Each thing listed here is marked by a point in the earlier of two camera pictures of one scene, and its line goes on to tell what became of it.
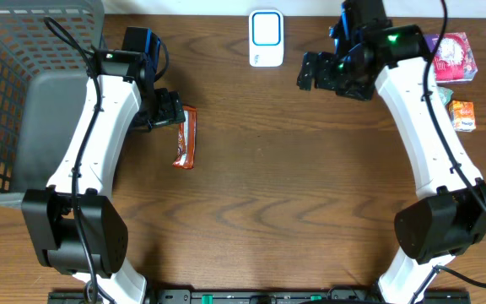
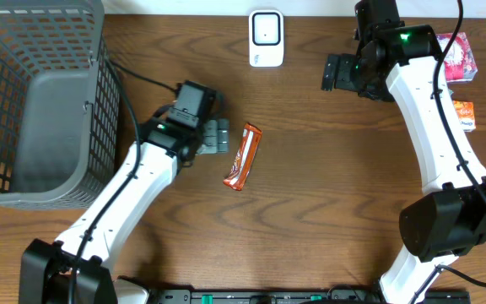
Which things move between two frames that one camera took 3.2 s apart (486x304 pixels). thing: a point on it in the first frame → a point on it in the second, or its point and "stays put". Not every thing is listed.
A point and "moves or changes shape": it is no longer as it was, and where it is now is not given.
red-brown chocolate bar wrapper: (186, 138) moves or changes shape
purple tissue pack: (453, 59) stays put
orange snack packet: (462, 116) stays put
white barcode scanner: (266, 38) stays put
